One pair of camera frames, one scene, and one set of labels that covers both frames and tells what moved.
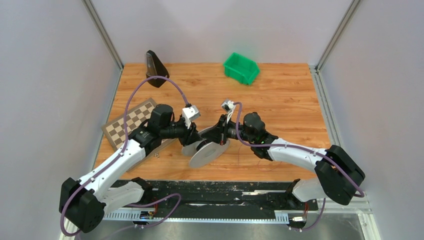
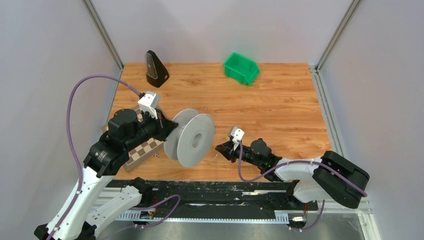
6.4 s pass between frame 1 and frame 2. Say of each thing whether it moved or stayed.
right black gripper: moved
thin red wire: moved
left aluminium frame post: stayed
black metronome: stayed
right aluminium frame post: stayed
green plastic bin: stayed
